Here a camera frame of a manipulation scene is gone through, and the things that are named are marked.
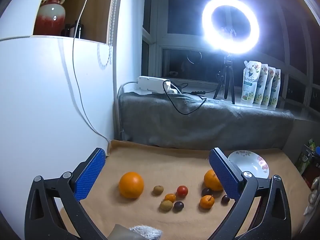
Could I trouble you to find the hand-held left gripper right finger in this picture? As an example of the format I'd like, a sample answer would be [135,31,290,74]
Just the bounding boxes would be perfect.
[209,147,297,240]

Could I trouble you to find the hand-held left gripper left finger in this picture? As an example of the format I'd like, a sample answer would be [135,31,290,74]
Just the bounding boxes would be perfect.
[24,147,108,240]

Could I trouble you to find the rough-skinned orange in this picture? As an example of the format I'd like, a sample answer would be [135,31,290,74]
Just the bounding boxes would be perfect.
[204,169,223,191]

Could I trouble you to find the white floral bowl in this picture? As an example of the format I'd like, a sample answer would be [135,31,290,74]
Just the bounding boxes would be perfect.
[227,150,270,180]

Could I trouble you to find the small tangerine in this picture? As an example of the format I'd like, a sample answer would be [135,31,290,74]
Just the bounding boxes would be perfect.
[199,195,215,210]

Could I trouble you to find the large smooth orange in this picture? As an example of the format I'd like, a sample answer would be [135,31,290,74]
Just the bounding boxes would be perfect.
[119,172,145,199]

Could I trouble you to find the person's right hand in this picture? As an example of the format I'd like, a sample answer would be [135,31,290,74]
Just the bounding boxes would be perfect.
[304,176,320,216]

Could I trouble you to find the grey blanket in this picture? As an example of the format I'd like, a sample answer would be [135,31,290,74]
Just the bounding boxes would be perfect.
[117,91,295,150]

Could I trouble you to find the tan table cloth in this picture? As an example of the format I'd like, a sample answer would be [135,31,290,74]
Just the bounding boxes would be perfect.
[59,140,313,240]

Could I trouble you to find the green snack bag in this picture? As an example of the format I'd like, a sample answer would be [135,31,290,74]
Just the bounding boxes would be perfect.
[296,139,316,174]

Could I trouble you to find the fuzzy white cloth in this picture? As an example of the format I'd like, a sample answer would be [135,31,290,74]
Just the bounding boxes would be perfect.
[129,224,163,240]

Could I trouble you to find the white cabinet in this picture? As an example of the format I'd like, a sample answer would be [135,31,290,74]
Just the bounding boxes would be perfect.
[0,0,125,220]

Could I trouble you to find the white floral refill pouch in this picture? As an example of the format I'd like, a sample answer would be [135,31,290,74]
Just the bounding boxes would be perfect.
[269,69,281,108]
[261,67,276,107]
[254,64,269,105]
[241,60,262,105]

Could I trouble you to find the white power strip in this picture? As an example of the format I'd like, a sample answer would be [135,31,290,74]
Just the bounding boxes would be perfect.
[135,76,179,95]

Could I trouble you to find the red and white vase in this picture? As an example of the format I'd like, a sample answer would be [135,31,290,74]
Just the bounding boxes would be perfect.
[34,0,73,36]

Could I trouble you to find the black cable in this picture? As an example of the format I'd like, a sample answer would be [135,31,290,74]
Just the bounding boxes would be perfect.
[162,80,208,115]

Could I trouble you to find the white cable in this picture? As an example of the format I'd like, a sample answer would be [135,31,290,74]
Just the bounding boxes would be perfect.
[72,0,111,155]

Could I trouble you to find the white bead cord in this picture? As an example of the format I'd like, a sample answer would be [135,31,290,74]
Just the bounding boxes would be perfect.
[97,0,118,68]

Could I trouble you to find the ring light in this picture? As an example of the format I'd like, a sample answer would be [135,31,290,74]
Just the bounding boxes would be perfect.
[202,0,260,55]

